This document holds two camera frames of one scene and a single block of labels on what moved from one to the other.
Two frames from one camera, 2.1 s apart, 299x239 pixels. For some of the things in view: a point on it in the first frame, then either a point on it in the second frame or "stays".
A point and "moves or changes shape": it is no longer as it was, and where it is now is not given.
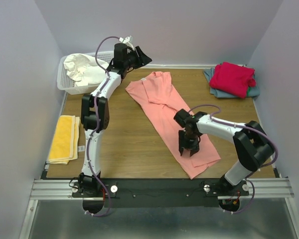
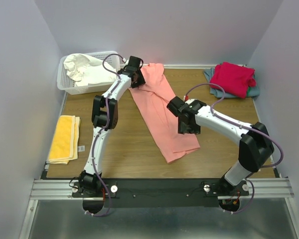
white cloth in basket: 81,68 stays
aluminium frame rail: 270,188 stays
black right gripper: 195,146 to 181,128
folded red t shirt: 233,78 stays
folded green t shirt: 248,91 stays
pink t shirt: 158,101 moves or changes shape
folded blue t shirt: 254,91 stays
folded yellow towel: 65,144 stays
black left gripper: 143,59 to 141,81
